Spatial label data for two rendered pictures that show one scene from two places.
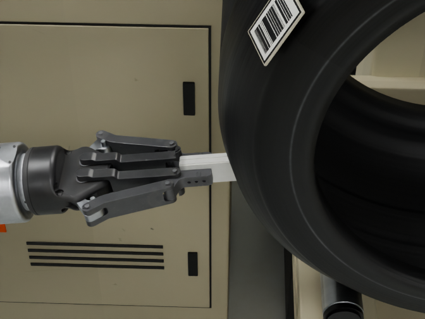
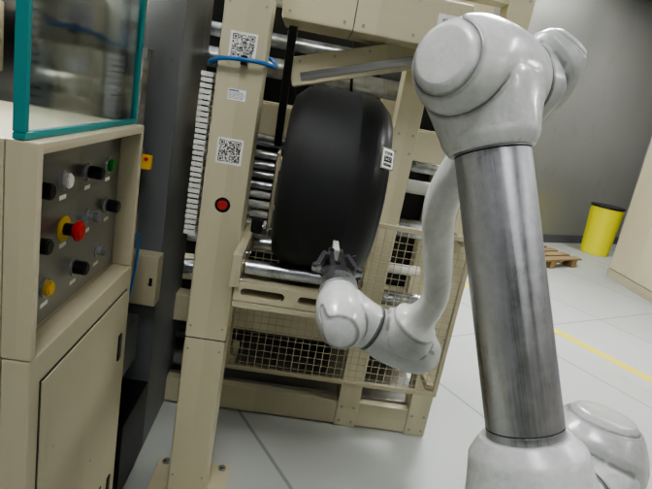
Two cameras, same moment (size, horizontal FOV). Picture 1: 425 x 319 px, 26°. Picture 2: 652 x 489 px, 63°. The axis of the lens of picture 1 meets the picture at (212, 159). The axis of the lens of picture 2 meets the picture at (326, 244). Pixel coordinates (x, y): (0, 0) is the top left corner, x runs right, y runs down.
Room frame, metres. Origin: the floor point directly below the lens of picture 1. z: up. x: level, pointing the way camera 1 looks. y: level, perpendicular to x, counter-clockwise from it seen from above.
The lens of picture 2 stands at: (0.90, 1.36, 1.41)
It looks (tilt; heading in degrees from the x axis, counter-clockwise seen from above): 15 degrees down; 263
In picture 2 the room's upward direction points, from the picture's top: 10 degrees clockwise
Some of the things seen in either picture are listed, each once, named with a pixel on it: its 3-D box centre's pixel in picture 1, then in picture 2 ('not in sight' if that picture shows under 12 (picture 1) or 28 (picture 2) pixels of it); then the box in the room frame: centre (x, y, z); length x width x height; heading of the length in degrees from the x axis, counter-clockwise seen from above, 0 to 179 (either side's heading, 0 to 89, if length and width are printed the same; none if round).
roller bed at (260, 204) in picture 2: not in sight; (249, 185); (0.99, -0.68, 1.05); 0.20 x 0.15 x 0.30; 178
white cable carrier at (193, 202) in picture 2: not in sight; (201, 155); (1.12, -0.25, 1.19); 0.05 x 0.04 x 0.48; 88
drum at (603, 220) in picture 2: not in sight; (601, 229); (-3.83, -5.74, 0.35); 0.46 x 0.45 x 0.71; 117
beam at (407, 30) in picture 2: not in sight; (374, 16); (0.64, -0.58, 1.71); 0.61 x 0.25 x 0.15; 178
